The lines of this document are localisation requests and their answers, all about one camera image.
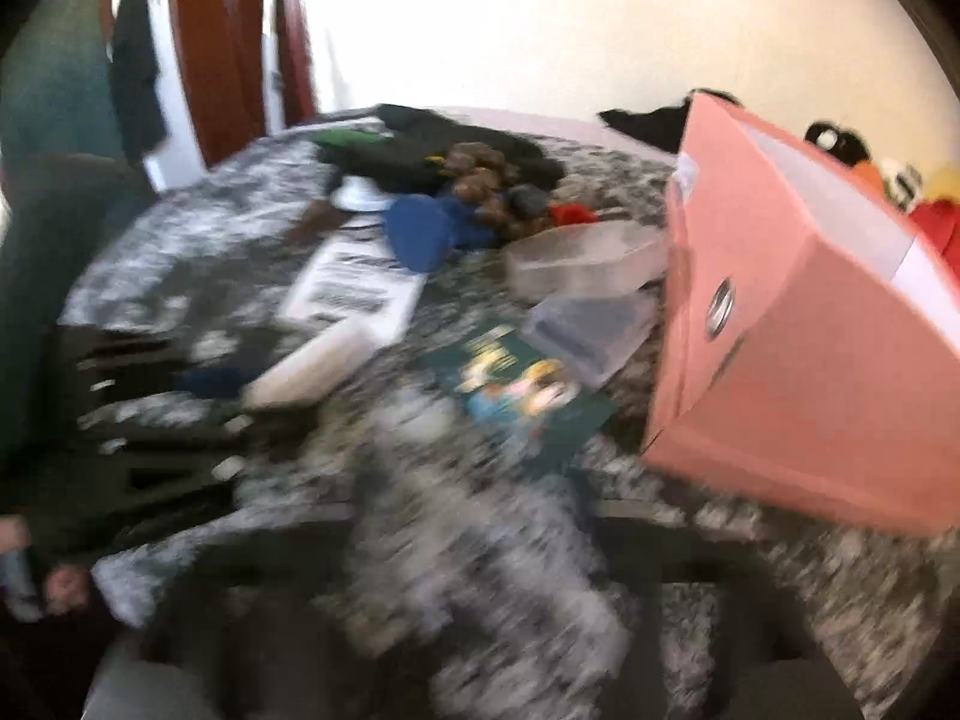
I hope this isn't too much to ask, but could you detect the white LED corn bulb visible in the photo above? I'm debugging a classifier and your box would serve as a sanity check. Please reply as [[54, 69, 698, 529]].
[[241, 317, 381, 411]]

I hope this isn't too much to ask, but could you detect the dark green picture card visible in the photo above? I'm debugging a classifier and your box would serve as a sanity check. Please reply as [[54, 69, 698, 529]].
[[418, 319, 613, 476]]

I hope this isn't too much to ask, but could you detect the brown wooden bead bracelet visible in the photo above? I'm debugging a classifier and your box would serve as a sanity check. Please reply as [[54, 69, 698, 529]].
[[437, 141, 554, 242]]

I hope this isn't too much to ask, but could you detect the green mesh object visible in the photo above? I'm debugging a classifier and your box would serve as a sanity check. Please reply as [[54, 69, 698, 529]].
[[311, 128, 391, 149]]

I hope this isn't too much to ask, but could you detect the blue round disc object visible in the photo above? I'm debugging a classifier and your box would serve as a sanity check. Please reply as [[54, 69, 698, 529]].
[[382, 195, 498, 273]]

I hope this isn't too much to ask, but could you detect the person's left hand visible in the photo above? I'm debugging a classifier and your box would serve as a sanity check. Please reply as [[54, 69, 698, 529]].
[[2, 515, 91, 622]]

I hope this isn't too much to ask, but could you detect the white printed booklet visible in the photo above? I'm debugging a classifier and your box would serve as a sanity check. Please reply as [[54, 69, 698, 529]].
[[275, 215, 427, 346]]

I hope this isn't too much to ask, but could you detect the white round tape roll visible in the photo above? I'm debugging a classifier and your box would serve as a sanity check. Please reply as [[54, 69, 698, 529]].
[[331, 176, 394, 215]]

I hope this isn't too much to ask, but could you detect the dark hanging jacket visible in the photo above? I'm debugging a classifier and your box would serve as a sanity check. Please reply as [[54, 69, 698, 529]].
[[109, 0, 167, 163]]

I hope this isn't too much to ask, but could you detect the black knit glove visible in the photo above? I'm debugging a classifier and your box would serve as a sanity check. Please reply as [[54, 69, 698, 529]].
[[316, 104, 566, 195]]

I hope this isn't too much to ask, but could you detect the clear square plastic box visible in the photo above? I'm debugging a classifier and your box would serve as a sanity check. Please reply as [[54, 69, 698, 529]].
[[521, 291, 659, 388]]

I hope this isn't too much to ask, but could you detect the red small toy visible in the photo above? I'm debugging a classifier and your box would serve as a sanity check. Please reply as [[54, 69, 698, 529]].
[[548, 202, 599, 227]]

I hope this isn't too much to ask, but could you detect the clear oval plastic case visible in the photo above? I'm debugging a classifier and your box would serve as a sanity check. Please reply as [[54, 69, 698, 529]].
[[503, 220, 669, 302]]

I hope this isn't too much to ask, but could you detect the black cloth on bed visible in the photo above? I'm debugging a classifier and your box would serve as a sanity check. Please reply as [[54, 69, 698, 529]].
[[599, 88, 742, 154]]

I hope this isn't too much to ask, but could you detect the pink cardboard box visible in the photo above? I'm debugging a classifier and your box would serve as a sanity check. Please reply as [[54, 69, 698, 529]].
[[643, 94, 958, 535]]

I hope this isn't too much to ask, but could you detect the panda plush toy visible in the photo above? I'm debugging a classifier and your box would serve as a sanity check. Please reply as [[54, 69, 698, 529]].
[[804, 121, 923, 211]]

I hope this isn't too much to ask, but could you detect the red backpack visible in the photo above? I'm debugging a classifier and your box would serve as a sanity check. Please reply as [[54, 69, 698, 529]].
[[910, 197, 960, 277]]

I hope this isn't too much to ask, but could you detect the yellow pillow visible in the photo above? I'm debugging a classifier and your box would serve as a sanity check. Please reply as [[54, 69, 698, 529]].
[[924, 163, 960, 205]]

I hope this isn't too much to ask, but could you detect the brown wooden door frame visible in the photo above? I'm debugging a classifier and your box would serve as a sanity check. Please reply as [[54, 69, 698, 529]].
[[167, 0, 316, 167]]

